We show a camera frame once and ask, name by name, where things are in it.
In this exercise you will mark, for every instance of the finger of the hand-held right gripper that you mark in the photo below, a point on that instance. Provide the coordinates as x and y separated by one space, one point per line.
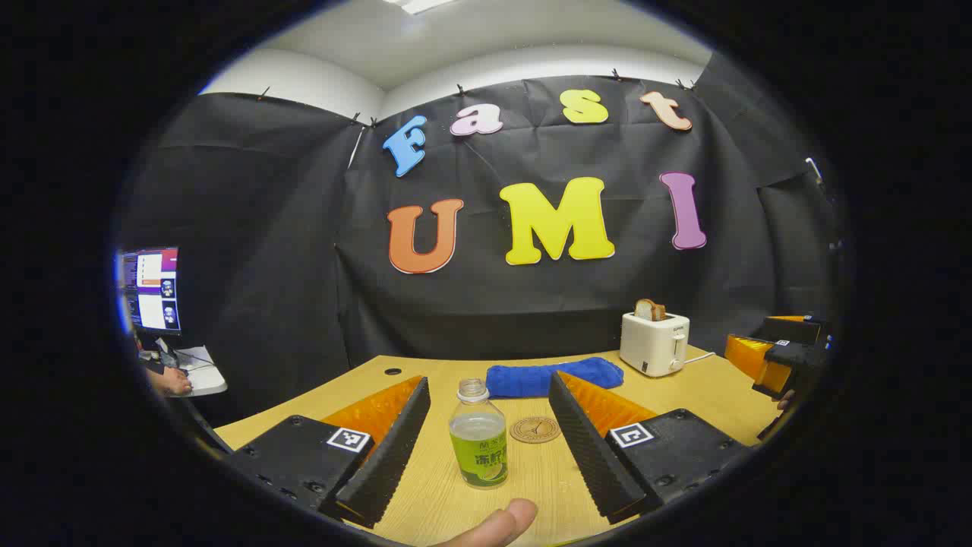
793 357
793 330

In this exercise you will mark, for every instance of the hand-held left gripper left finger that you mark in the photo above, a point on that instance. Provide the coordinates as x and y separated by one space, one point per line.
395 448

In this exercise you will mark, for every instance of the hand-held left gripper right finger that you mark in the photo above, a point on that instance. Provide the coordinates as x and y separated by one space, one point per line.
585 448

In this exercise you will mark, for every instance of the round wooden coaster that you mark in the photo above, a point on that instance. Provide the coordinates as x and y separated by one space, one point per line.
535 429

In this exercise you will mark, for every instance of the green label water bottle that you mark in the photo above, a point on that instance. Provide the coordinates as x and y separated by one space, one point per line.
478 448

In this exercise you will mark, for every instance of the blue towel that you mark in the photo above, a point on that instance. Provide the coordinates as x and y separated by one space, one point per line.
547 377

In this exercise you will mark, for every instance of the white toaster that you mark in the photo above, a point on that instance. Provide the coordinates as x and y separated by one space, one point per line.
653 342

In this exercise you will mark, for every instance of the bread slice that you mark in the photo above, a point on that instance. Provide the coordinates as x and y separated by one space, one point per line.
649 310

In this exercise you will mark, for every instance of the black backdrop cloth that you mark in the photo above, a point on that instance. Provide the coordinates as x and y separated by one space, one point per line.
304 266

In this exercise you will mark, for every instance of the white side desk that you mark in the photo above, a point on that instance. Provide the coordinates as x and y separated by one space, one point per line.
203 376

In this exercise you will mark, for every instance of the computer monitor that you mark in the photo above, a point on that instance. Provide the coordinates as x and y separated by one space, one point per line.
156 292

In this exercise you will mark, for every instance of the ceiling light panel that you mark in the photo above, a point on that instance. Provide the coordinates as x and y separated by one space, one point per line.
418 4

